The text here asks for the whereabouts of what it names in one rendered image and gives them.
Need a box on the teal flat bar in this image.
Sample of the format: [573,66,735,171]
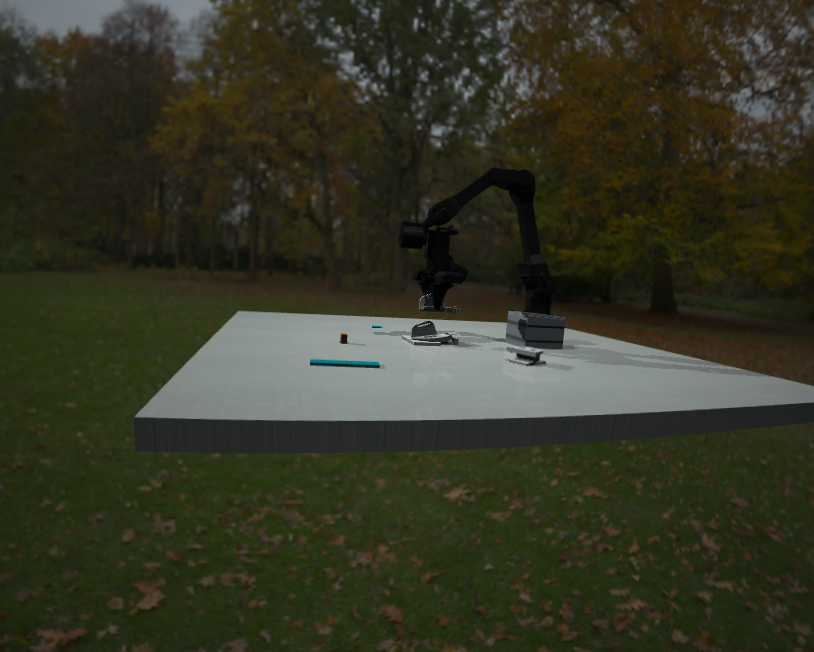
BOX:
[310,360,380,368]

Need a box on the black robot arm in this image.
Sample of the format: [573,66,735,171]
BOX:
[399,167,557,316]

